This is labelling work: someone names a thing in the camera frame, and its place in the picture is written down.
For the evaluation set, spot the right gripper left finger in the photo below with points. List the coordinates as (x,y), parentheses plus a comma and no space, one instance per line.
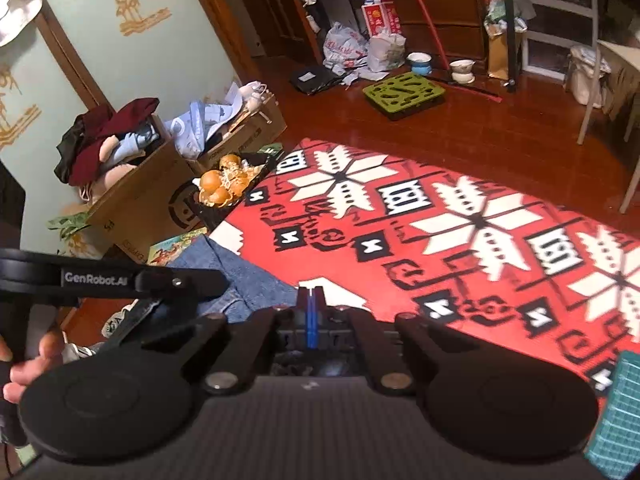
(228,360)

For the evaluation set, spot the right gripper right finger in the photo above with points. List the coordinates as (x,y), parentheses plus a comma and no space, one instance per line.
(394,357)

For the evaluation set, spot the blue denim jeans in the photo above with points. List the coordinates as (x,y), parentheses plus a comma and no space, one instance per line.
(250,287)

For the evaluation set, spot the cardboard box with clothes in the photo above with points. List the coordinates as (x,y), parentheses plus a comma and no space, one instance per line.
(150,203)

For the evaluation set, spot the person's left hand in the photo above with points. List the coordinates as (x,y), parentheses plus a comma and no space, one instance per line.
(22,374)

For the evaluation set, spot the red patterned blanket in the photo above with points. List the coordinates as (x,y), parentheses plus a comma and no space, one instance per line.
(389,235)

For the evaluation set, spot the basket of oranges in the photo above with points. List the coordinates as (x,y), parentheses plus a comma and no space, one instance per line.
(219,190)

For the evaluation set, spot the green cutting mat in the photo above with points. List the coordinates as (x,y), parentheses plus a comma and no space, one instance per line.
(614,446)

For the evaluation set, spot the green perforated floor tray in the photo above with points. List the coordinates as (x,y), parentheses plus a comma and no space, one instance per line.
(404,94)

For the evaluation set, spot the white plastic bag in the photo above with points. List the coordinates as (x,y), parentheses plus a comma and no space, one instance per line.
(347,54)

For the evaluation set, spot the dark wooden drawer cabinet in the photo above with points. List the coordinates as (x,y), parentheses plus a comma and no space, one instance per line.
(459,24)

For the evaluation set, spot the beige plastic chair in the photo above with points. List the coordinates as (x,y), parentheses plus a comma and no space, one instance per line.
(619,85)

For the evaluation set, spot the white drawer unit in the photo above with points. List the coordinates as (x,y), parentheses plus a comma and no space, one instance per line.
(556,27)

